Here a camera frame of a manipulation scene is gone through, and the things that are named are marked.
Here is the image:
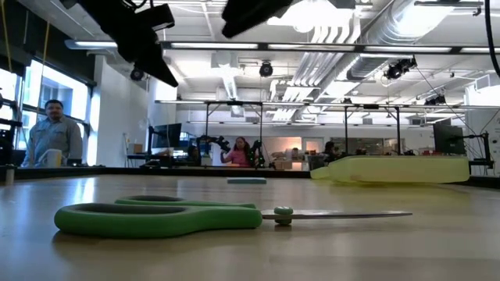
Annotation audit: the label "black overhead camera rig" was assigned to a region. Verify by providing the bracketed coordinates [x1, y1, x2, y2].
[384, 57, 418, 80]

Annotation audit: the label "black monitor stand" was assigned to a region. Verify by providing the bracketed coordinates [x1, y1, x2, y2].
[464, 131, 494, 175]

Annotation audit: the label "white cup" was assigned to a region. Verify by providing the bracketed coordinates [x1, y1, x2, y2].
[37, 148, 66, 169]

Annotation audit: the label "silver ventilation duct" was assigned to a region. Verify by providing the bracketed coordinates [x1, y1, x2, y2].
[345, 0, 485, 81]

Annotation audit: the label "translucent yellow-green pencil case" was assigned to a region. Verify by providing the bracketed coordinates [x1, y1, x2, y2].
[310, 155, 471, 185]

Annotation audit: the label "black computer monitor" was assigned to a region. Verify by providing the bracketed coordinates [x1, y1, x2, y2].
[432, 123, 466, 155]
[151, 123, 183, 149]

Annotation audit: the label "green handled scissors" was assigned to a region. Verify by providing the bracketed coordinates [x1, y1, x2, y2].
[53, 194, 413, 240]

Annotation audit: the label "light blue sticky note pad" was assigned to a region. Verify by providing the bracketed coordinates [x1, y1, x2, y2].
[226, 176, 268, 186]

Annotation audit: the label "person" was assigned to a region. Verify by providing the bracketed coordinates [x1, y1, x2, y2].
[21, 99, 84, 168]
[220, 136, 252, 168]
[186, 144, 201, 167]
[322, 140, 341, 164]

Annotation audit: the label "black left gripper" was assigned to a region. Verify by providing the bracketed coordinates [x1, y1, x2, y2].
[77, 0, 180, 89]

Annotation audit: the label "yellow hanging strap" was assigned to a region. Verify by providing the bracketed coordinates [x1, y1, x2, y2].
[1, 0, 13, 73]
[41, 21, 52, 71]

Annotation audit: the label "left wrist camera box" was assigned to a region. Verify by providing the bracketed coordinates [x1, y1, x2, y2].
[134, 2, 176, 33]

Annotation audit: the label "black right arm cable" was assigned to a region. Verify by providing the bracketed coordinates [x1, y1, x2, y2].
[483, 0, 500, 79]

